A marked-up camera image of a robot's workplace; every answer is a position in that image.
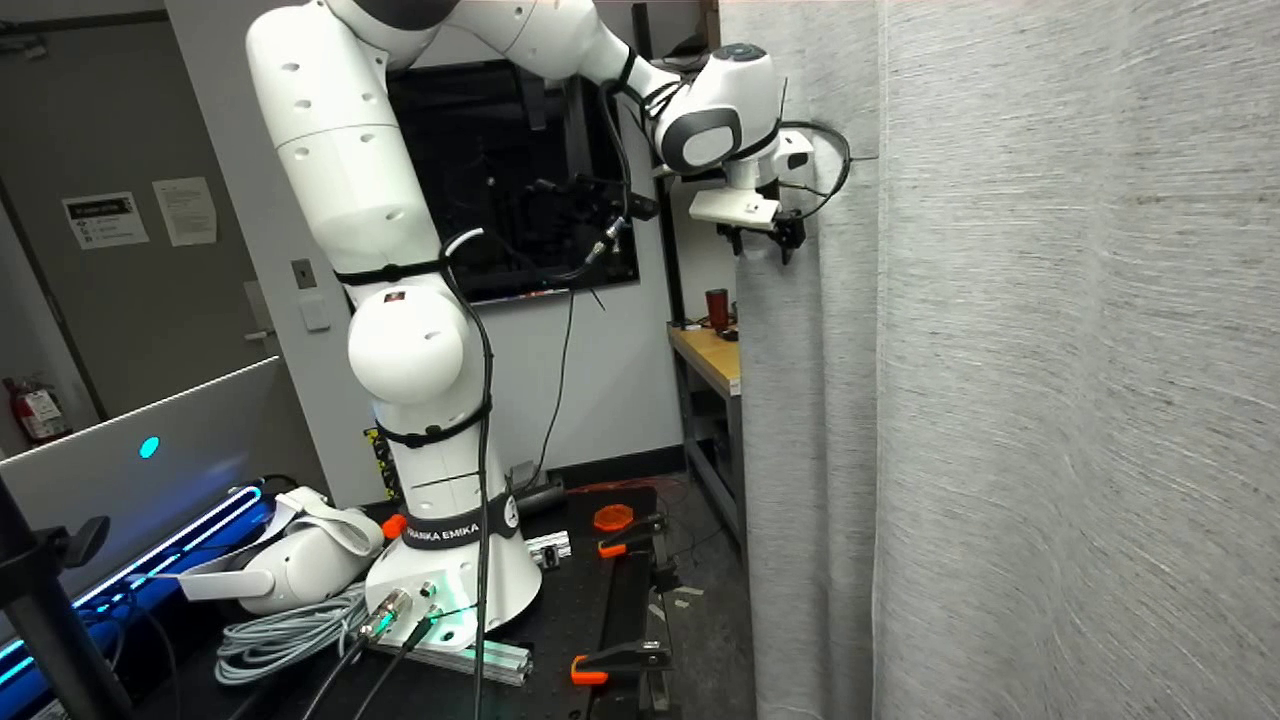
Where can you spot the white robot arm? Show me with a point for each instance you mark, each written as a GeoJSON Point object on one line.
{"type": "Point", "coordinates": [321, 82]}

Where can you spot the wooden top shelf table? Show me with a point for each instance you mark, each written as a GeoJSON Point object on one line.
{"type": "Point", "coordinates": [709, 412]}

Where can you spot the grey door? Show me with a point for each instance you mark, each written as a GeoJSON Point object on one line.
{"type": "Point", "coordinates": [110, 111]}

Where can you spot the orange black clamp near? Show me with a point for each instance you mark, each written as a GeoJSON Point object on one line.
{"type": "Point", "coordinates": [618, 663]}

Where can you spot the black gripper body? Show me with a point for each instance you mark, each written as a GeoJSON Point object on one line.
{"type": "Point", "coordinates": [788, 235]}

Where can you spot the black tripod stand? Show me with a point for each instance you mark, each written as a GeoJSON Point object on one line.
{"type": "Point", "coordinates": [45, 617]}

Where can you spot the grey fabric curtain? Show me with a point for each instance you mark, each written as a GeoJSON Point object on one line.
{"type": "Point", "coordinates": [1015, 409]}

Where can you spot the orange black clamp far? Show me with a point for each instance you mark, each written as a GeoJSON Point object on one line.
{"type": "Point", "coordinates": [623, 528]}

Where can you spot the blue lit case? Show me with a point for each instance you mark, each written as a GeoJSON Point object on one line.
{"type": "Point", "coordinates": [124, 595]}

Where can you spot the white paper sheet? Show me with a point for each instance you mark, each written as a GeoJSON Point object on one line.
{"type": "Point", "coordinates": [184, 211]}

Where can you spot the orange black clamp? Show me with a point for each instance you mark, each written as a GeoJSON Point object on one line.
{"type": "Point", "coordinates": [618, 663]}
{"type": "Point", "coordinates": [623, 528]}

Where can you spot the black computer monitor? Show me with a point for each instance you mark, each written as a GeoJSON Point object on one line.
{"type": "Point", "coordinates": [531, 167]}

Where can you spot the white door notice sign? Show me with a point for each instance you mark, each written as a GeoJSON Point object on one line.
{"type": "Point", "coordinates": [105, 220]}

